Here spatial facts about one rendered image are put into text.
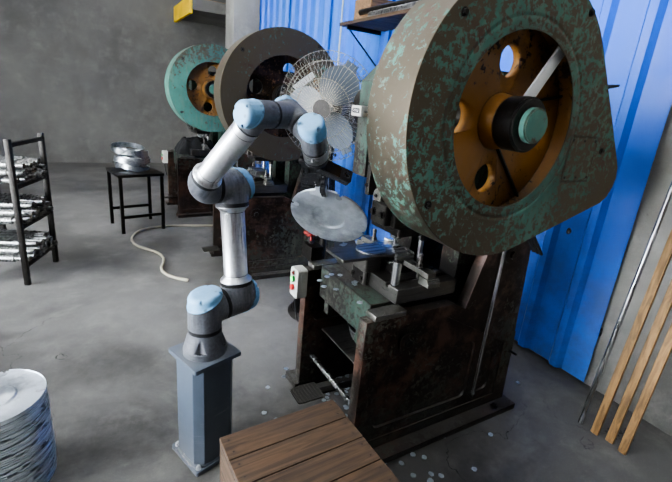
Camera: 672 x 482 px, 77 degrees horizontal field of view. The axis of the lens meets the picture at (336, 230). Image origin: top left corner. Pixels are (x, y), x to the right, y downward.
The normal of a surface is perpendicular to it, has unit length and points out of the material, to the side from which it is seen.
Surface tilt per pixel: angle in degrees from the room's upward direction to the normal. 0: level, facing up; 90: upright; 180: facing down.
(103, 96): 90
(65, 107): 90
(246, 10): 90
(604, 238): 90
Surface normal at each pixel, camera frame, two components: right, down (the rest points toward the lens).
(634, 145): -0.87, 0.07
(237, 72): 0.46, 0.30
